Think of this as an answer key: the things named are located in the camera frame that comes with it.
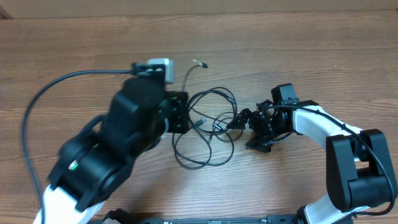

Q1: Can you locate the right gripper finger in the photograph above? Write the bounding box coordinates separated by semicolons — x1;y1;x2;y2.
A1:
245;136;272;153
226;108;252;130

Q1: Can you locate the black USB cable bundle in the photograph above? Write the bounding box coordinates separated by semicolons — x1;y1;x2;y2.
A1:
171;58;244;170

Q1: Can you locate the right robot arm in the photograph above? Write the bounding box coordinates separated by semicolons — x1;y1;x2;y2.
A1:
227;83;397;223

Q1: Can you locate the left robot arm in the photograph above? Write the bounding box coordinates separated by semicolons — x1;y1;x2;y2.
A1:
34;77;189;223

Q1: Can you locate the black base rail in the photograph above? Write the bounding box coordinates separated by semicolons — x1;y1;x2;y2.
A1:
88;208;307;224

